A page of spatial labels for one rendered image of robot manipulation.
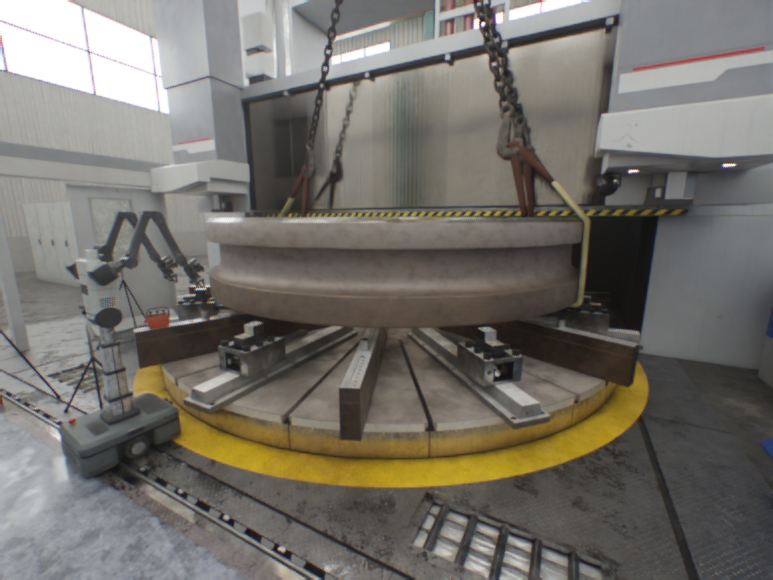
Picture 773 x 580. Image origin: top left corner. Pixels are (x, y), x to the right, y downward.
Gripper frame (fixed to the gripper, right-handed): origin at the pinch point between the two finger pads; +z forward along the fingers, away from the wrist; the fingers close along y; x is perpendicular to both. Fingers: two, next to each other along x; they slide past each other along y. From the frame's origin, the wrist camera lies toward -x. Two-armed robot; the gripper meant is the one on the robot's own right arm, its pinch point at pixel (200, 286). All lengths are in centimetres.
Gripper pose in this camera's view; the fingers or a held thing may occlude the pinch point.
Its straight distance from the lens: 326.7
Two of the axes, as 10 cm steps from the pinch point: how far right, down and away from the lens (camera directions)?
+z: 2.8, 7.7, 5.7
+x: -4.9, 6.3, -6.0
